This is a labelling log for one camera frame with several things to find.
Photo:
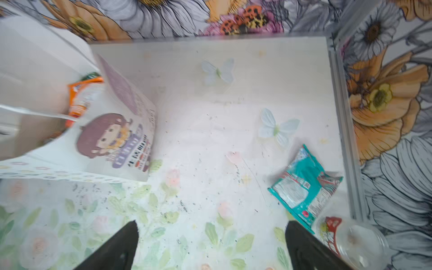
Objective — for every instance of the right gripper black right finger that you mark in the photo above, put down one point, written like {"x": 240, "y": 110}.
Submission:
{"x": 308, "y": 253}

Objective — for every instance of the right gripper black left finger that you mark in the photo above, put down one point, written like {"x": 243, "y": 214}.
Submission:
{"x": 117, "y": 253}

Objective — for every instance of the teal snack bag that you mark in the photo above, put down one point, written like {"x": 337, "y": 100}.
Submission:
{"x": 304, "y": 189}

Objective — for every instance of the white printed paper bag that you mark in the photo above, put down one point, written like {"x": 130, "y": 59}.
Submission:
{"x": 110, "y": 142}

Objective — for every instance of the orange snack bag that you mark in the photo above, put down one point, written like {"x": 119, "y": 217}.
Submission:
{"x": 82, "y": 94}

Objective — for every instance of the green Fox's candy bag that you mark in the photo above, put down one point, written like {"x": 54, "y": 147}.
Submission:
{"x": 89, "y": 76}

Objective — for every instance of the clear plastic cup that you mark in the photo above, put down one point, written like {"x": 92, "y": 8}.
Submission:
{"x": 361, "y": 246}

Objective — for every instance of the large white butterfly decoration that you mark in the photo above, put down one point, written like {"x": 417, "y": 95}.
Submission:
{"x": 280, "y": 132}

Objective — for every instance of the small white butterfly decoration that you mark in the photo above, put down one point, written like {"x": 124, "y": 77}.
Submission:
{"x": 212, "y": 73}

